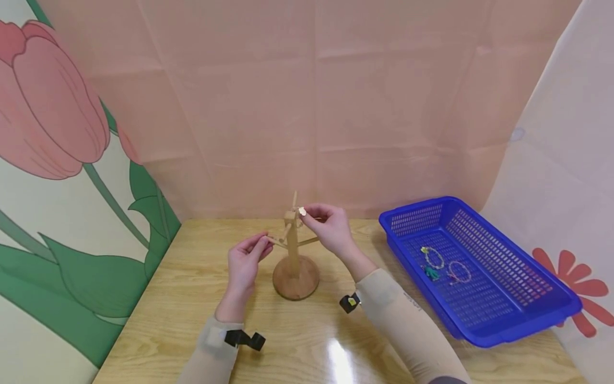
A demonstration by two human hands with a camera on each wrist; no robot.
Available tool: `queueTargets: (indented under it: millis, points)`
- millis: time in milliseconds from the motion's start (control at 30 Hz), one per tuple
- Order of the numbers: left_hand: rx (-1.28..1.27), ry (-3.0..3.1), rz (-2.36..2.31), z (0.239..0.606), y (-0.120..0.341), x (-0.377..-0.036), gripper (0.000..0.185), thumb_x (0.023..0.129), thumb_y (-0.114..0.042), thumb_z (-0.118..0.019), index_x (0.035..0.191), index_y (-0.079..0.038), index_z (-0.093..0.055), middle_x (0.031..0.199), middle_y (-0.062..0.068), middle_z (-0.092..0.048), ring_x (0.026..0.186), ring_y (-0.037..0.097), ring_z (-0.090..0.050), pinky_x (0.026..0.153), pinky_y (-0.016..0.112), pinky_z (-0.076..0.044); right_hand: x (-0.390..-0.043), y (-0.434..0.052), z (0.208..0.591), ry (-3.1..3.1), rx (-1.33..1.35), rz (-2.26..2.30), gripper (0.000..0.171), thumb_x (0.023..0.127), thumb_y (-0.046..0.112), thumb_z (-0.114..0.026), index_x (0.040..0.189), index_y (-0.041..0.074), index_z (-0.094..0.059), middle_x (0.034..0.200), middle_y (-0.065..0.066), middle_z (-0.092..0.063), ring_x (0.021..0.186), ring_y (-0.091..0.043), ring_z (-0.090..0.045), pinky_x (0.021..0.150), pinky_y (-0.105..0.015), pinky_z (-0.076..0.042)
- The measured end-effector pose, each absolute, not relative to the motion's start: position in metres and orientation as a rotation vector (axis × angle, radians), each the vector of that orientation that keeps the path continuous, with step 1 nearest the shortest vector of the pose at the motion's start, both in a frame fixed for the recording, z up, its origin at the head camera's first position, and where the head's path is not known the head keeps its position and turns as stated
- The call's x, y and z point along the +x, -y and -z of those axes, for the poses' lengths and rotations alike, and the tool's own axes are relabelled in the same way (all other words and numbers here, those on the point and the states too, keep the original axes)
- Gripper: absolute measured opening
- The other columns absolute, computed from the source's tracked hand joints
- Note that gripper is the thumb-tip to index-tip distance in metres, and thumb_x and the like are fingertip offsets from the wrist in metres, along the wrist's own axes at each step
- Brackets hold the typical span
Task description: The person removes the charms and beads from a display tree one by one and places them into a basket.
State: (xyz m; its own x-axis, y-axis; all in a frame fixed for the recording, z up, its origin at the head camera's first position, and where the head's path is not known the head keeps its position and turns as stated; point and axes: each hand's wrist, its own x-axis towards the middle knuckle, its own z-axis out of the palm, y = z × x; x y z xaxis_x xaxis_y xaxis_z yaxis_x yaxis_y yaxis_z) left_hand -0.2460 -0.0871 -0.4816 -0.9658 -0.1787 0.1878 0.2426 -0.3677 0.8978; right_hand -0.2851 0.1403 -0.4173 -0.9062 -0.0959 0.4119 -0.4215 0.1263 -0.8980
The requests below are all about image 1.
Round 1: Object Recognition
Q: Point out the person's right hand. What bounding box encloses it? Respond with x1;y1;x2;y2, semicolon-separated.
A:
300;203;378;282

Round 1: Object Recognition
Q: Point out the blue plastic mesh basket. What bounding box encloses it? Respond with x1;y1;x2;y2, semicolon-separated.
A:
378;196;584;348

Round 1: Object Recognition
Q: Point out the person's right forearm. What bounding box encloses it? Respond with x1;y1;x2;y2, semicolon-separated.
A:
355;267;473;384

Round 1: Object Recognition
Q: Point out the pink beaded bracelet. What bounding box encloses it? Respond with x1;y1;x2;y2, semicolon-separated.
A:
446;261;473;285

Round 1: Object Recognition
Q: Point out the person's left forearm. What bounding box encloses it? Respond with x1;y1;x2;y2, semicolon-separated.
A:
176;315;246;384

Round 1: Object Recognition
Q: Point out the black wrist band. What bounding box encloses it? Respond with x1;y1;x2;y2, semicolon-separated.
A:
224;329;266;352
339;292;362;315

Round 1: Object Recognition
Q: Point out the wooden jewelry tree stand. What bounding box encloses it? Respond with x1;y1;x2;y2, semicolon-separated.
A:
266;191;321;301

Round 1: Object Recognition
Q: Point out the white beaded bracelet yellow charm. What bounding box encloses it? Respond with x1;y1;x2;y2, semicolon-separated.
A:
420;246;446;270

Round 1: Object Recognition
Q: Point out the person's left hand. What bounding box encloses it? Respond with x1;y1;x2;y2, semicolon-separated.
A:
214;233;274;324

